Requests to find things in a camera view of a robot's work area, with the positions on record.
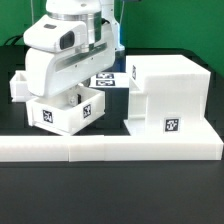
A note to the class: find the white drawer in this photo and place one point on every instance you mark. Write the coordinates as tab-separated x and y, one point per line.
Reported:
19	88
57	116

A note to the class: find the white front drawer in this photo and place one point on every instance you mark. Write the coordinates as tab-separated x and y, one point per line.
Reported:
57	116

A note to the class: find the white rear drawer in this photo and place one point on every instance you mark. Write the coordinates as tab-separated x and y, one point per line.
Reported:
19	88

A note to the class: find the white drawer cabinet box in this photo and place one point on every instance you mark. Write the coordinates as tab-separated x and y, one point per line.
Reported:
167	94

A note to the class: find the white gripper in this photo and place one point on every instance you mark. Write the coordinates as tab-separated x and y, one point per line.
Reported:
59	57

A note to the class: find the white marker sheet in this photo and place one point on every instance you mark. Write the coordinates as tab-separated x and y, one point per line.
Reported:
110	80

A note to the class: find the white L-shaped fence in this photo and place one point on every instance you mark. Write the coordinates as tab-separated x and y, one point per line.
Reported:
200	144

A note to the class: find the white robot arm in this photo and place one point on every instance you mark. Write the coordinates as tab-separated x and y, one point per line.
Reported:
93	13

